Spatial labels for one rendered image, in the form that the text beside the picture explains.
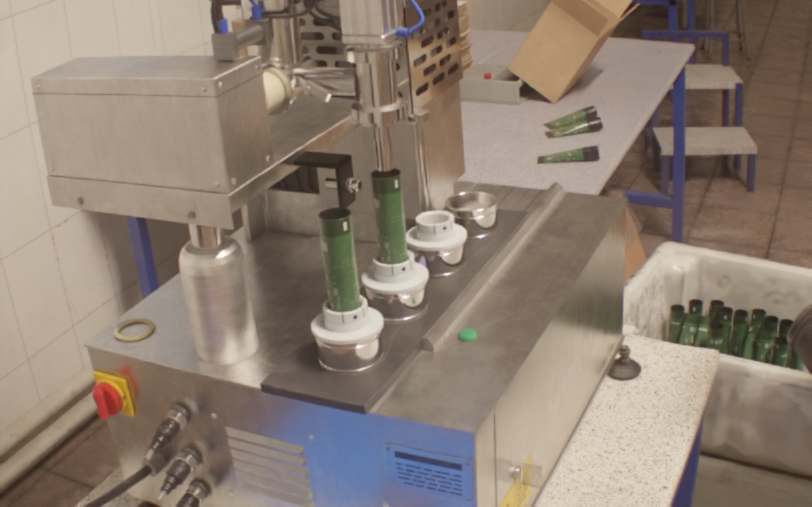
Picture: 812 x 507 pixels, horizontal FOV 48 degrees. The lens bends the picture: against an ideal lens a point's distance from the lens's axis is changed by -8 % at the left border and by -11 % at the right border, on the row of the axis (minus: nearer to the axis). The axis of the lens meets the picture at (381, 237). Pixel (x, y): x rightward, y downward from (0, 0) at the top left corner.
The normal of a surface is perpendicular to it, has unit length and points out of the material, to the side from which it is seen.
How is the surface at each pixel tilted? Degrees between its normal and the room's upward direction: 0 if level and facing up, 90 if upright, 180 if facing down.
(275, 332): 0
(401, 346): 0
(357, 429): 90
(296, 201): 90
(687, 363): 0
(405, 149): 90
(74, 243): 90
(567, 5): 111
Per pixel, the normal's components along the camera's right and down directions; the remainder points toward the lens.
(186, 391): -0.44, 0.40
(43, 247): 0.89, 0.11
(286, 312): -0.08, -0.91
